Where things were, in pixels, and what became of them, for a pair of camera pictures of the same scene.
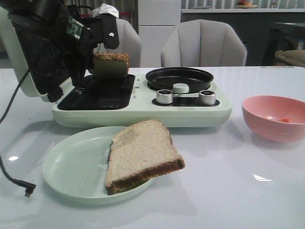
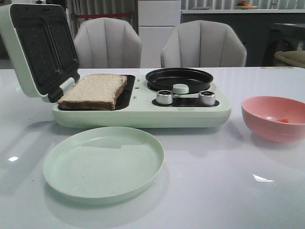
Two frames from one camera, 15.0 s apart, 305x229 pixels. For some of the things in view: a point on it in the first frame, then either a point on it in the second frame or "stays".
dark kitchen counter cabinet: x=253 y=28 stays
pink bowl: x=275 y=119 stays
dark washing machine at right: x=283 y=36 stays
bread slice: x=141 y=151 → x=93 y=92
